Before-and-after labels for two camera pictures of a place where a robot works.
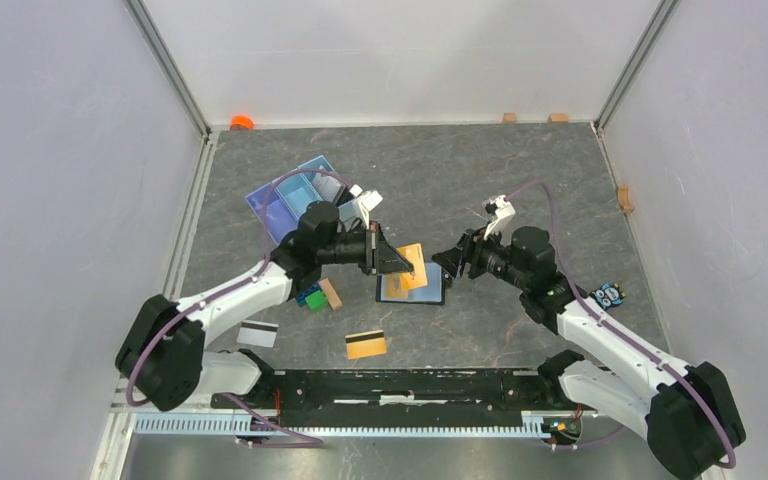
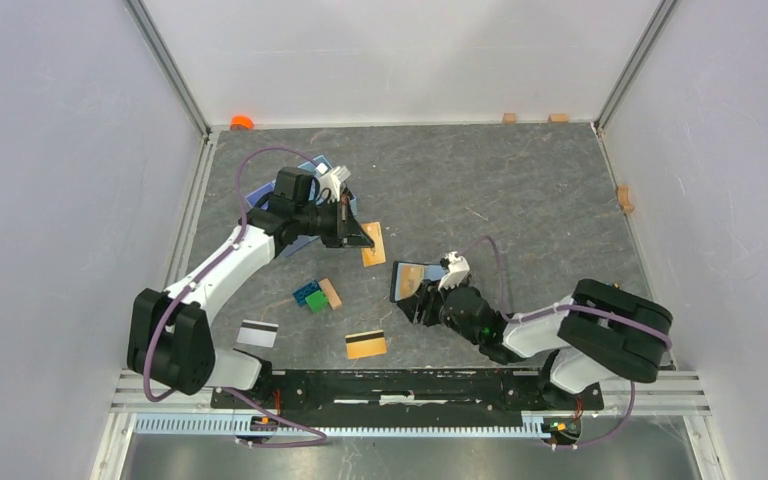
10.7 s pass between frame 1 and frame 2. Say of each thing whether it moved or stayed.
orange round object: stayed
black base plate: stayed
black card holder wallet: moved
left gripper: moved
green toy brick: stayed
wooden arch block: stayed
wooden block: stayed
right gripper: moved
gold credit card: stayed
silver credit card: stayed
